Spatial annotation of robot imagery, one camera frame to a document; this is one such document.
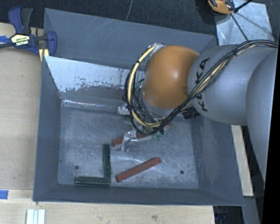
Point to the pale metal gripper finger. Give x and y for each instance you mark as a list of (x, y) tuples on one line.
[(125, 146)]

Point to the red-brown block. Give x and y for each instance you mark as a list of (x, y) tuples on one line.
[(117, 141), (138, 169)]

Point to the dark green flat block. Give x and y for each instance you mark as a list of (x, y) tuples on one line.
[(92, 180), (106, 160)]

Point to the grey metal bin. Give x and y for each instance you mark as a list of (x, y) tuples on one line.
[(83, 133)]

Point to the pale wood flat board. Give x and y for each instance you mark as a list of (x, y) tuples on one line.
[(14, 111)]

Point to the black cylinder on white bracket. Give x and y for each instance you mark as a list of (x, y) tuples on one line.
[(123, 110)]

